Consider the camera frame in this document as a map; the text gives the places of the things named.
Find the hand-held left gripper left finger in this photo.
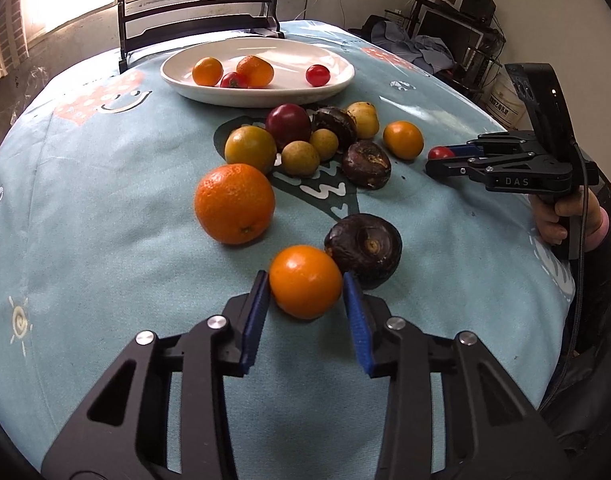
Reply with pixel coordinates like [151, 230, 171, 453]
[40, 270, 272, 480]

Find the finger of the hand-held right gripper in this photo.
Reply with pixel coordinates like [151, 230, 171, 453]
[452, 129, 539, 160]
[424, 154, 547, 184]

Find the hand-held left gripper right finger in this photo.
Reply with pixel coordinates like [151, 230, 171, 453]
[341, 271, 572, 480]

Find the small orange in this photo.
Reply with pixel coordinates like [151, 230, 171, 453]
[269, 245, 343, 321]
[383, 120, 425, 161]
[192, 57, 224, 87]

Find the dark water chestnut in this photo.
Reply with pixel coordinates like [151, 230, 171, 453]
[324, 213, 403, 291]
[342, 140, 392, 191]
[311, 106, 357, 151]

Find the yellow pear-shaped fruit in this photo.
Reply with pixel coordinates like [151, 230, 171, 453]
[346, 101, 381, 140]

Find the large orange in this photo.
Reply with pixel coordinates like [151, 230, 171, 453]
[194, 163, 276, 246]

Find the tan longan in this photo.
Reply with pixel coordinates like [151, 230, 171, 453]
[309, 128, 339, 162]
[281, 140, 320, 177]

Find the purple passion fruit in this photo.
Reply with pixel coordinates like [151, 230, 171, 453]
[265, 103, 312, 148]

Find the greenish orange tangerine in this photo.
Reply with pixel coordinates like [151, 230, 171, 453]
[224, 126, 278, 175]

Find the white oval plate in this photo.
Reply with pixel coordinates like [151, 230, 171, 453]
[160, 37, 356, 108]

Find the person's right hand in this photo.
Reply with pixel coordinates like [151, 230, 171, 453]
[529, 192, 606, 248]

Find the white plastic bucket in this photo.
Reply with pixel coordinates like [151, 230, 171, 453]
[487, 71, 527, 130]

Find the blue clothes pile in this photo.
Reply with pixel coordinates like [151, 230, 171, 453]
[370, 20, 457, 75]

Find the black computer monitor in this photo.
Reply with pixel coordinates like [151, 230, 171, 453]
[419, 9, 486, 61]

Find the black speaker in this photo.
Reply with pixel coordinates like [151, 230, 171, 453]
[459, 0, 497, 20]

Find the mottled oval orange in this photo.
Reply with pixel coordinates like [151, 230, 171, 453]
[236, 55, 275, 88]

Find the person's dark jacket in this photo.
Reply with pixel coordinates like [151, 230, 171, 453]
[538, 340, 611, 461]

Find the dark wooden painted table screen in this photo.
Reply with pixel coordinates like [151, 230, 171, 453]
[116, 0, 286, 75]

